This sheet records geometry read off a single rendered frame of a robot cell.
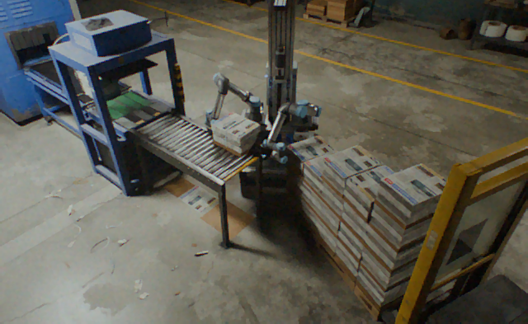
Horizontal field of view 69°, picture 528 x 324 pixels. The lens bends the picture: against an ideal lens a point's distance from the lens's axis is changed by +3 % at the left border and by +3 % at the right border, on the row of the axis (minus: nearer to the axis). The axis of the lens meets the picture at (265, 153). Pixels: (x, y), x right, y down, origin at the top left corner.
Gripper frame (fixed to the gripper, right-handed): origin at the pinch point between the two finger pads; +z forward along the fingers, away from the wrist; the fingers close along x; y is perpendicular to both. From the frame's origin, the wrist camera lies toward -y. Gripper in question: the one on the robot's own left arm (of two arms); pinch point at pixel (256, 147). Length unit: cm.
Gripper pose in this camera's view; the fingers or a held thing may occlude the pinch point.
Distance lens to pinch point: 365.9
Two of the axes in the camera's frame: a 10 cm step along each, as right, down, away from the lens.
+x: -6.4, 4.6, -6.2
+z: -7.7, -3.8, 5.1
